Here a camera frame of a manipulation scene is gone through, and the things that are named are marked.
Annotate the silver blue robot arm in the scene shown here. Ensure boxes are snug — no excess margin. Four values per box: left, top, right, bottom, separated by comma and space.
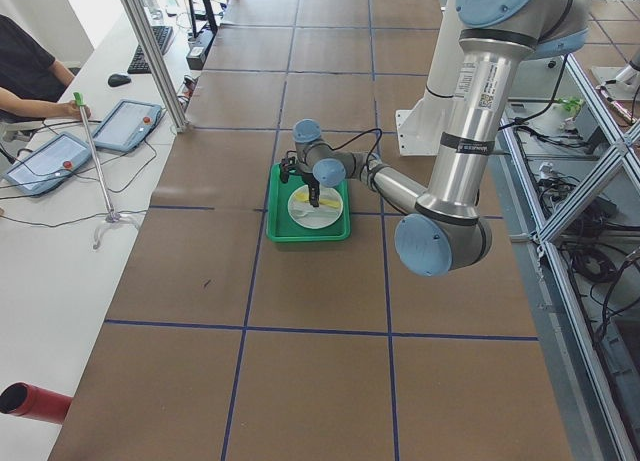
280, 0, 590, 276

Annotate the metal rod stand green tip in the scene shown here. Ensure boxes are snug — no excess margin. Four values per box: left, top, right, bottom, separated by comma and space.
73, 92, 140, 250

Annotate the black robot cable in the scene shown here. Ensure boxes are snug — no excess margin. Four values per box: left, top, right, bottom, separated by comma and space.
329, 128, 384, 168

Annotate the person in black shirt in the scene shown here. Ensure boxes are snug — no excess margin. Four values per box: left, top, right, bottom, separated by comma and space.
1, 15, 81, 122

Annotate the black cable bundle right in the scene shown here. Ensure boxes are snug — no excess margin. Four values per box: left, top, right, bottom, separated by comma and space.
529, 160, 640, 342

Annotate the white round plate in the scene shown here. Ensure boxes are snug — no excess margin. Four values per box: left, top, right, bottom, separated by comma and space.
287, 185, 343, 230

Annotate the yellow plastic spoon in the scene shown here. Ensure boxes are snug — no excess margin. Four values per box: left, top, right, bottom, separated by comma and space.
293, 192, 342, 209

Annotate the far teach pendant tablet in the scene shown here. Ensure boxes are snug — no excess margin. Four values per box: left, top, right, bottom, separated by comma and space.
92, 99, 162, 153

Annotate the black keyboard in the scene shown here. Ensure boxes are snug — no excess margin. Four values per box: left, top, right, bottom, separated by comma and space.
126, 24, 175, 76

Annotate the red cylinder tube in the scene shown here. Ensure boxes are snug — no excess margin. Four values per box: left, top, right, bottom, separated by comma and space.
1, 382, 73, 425

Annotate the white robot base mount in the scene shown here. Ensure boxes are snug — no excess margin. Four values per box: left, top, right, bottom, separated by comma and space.
395, 105, 441, 156

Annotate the near teach pendant tablet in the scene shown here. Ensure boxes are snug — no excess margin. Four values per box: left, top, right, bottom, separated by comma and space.
2, 132, 92, 197

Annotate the green plastic tray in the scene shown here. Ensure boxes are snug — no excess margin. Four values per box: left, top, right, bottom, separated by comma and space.
266, 164, 351, 243

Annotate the aluminium frame post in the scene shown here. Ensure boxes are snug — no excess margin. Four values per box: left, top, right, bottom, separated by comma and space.
120, 0, 189, 133

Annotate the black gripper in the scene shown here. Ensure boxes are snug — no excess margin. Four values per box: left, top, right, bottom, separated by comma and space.
301, 172, 320, 208

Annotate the aluminium frame rail right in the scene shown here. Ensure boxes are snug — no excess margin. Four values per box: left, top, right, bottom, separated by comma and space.
495, 44, 639, 460

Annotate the white plastic spoon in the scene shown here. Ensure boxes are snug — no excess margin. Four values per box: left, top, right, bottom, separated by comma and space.
289, 207, 342, 219

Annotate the brown paper table cover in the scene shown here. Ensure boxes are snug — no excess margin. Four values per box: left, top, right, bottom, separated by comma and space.
51, 0, 571, 460

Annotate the black computer mouse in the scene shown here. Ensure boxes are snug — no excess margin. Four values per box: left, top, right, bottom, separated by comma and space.
107, 73, 131, 87

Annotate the teach pendant tablet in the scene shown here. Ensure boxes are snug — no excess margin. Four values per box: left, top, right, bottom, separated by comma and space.
2, 132, 92, 197
92, 99, 162, 153

